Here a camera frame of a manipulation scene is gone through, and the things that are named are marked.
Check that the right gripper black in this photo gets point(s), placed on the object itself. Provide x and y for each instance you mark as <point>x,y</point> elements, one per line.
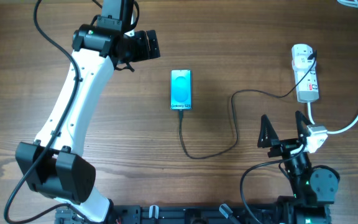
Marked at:
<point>263,142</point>

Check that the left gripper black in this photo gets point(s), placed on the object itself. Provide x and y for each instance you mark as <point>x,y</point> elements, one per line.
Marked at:
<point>142,53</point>

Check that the blue screen Galaxy smartphone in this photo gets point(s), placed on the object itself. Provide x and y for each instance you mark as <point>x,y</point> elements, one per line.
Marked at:
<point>181,93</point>

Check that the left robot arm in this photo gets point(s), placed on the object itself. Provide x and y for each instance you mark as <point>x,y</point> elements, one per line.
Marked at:
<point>53,165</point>

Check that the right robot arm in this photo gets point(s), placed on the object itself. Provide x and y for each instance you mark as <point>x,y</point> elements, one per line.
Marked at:
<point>314,187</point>

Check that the white USB charger plug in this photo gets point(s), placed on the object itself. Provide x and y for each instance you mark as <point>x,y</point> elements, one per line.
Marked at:
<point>301,63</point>

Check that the white power strip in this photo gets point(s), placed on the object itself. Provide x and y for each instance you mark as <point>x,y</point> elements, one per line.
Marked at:
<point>307,90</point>

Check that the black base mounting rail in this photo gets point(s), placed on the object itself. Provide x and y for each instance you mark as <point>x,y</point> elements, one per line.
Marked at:
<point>263,213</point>

